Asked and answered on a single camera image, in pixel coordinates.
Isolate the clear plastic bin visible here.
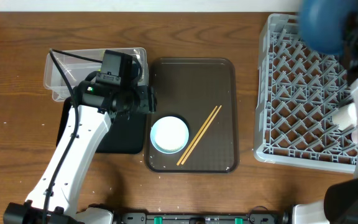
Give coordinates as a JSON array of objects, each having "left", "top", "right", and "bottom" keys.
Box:
[{"left": 44, "top": 47, "right": 149, "bottom": 102}]

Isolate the white rice pile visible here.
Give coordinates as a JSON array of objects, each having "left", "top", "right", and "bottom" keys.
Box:
[{"left": 154, "top": 119, "right": 187, "bottom": 152}]

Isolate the blue plate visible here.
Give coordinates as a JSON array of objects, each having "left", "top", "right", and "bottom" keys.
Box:
[{"left": 298, "top": 0, "right": 358, "bottom": 55}]

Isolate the white cup green inside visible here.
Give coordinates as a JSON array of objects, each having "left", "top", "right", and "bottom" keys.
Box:
[{"left": 332, "top": 103, "right": 357, "bottom": 131}]

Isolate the light blue bowl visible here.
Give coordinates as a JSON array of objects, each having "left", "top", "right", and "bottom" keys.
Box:
[{"left": 149, "top": 115, "right": 190, "bottom": 155}]

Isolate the wooden chopstick left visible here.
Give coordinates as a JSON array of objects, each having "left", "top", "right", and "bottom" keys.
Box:
[{"left": 176, "top": 106, "right": 218, "bottom": 166}]

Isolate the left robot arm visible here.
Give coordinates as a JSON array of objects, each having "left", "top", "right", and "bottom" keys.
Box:
[{"left": 3, "top": 81, "right": 157, "bottom": 223}]

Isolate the grey dishwasher rack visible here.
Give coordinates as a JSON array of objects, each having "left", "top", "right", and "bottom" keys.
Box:
[{"left": 254, "top": 14, "right": 357, "bottom": 174}]

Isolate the wooden chopstick right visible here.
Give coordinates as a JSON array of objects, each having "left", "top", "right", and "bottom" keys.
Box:
[{"left": 181, "top": 105, "right": 222, "bottom": 165}]

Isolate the black waste tray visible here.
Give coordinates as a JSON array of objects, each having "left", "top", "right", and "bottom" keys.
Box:
[{"left": 55, "top": 96, "right": 147, "bottom": 155}]

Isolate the white cup pink inside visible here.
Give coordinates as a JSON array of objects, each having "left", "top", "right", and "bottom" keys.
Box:
[{"left": 351, "top": 129, "right": 358, "bottom": 144}]

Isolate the wooden chopstick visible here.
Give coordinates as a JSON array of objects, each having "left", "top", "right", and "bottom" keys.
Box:
[
  {"left": 181, "top": 105, "right": 222, "bottom": 165},
  {"left": 176, "top": 106, "right": 218, "bottom": 166}
]

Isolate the brown serving tray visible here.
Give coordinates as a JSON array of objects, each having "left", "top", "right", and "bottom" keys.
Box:
[{"left": 144, "top": 58, "right": 239, "bottom": 174}]

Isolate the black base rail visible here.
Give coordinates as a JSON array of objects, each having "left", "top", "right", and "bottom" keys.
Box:
[{"left": 112, "top": 211, "right": 291, "bottom": 224}]

